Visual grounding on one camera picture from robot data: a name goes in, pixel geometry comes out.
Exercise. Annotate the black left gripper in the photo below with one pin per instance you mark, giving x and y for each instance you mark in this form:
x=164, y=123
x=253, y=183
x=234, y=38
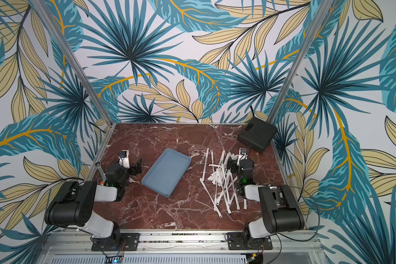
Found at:
x=130, y=168

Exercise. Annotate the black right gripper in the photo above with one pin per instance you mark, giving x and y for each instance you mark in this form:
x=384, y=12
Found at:
x=235, y=165

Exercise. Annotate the blue plastic storage tray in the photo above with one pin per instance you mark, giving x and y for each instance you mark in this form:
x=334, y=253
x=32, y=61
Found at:
x=166, y=172

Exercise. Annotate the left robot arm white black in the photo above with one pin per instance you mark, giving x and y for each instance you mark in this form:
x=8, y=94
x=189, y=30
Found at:
x=73, y=207

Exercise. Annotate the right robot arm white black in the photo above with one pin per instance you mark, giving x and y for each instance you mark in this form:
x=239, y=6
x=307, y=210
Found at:
x=280, y=211

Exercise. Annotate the black box with antenna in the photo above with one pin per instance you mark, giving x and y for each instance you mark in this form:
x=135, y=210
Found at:
x=257, y=134

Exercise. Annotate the long white wrapped straw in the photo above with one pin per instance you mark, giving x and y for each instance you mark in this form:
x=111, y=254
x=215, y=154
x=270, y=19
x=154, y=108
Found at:
x=211, y=199

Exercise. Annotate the green circuit board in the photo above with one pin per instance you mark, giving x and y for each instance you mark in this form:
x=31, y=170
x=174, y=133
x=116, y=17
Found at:
x=113, y=259

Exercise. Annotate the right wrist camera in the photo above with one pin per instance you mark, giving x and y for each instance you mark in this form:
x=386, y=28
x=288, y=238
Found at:
x=243, y=153

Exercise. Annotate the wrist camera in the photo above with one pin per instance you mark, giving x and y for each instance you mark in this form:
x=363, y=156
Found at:
x=243, y=153
x=124, y=159

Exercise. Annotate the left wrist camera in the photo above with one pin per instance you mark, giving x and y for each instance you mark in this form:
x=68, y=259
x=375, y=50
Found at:
x=124, y=159

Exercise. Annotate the orange handled adjustable wrench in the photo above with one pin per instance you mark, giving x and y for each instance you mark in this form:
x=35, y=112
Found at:
x=101, y=171

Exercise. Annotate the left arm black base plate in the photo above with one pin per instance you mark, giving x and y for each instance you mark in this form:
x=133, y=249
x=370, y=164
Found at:
x=118, y=242

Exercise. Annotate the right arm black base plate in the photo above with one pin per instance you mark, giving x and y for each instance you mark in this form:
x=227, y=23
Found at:
x=244, y=241

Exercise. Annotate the left aluminium frame post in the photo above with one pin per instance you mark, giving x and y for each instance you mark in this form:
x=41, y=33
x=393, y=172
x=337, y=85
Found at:
x=52, y=25

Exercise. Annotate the aluminium frame post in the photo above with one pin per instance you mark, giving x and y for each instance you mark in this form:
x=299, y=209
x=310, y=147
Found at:
x=305, y=45
x=52, y=25

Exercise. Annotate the aluminium front rail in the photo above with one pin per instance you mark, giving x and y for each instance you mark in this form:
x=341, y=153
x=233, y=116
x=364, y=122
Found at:
x=184, y=247

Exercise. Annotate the right aluminium frame post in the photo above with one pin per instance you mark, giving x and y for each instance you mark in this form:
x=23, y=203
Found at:
x=305, y=45

